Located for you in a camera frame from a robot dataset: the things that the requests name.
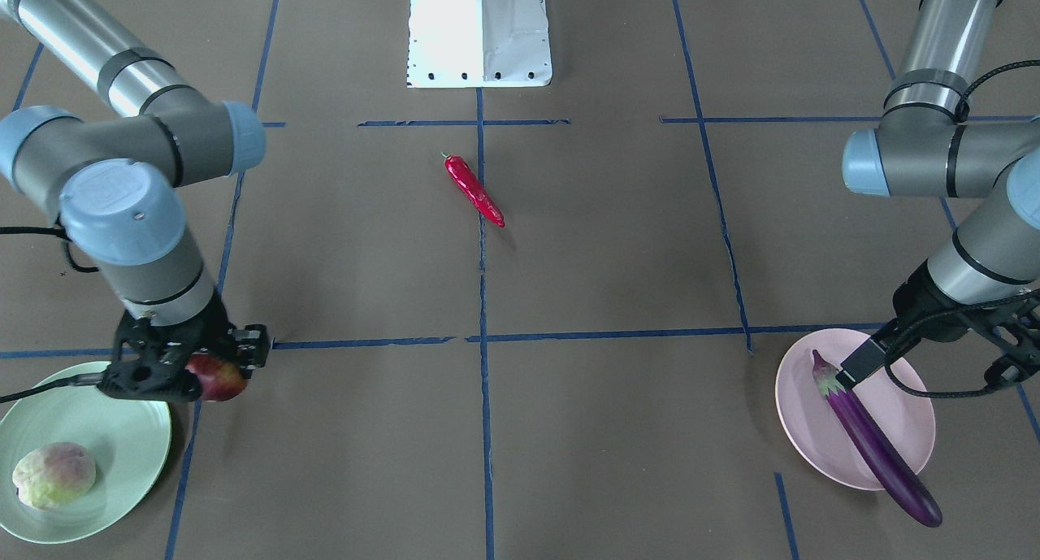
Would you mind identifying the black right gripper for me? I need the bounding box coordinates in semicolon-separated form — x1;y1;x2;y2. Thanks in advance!
97;296;231;403

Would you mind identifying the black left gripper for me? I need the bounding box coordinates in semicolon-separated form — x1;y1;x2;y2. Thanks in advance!
836;265;1038;390

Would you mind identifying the red yellow apple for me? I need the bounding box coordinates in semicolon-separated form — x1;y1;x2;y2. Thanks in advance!
186;355;248;403

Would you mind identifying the purple eggplant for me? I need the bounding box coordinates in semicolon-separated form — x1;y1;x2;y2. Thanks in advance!
810;349;943;527

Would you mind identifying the green pink peach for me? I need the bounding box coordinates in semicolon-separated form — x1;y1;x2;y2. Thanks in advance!
11;441;97;510

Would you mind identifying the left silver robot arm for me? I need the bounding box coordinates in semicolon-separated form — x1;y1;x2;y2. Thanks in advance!
837;0;1039;394

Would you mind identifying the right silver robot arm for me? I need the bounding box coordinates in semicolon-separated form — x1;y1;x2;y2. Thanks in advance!
2;0;271;403

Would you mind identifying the pink plate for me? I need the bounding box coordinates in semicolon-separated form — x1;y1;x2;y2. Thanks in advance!
775;329;936;491

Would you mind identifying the red chili pepper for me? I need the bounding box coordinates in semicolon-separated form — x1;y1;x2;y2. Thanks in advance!
441;152;505;229

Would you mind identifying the white pillar with base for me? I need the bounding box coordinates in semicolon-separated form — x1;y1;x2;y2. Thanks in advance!
405;0;553;90

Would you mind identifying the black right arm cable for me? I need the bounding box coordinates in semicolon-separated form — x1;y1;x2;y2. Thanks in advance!
0;225;111;405

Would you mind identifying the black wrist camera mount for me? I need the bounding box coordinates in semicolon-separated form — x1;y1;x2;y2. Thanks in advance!
224;323;274;380

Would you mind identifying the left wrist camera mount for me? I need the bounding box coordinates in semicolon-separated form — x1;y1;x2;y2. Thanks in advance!
984;313;1039;390

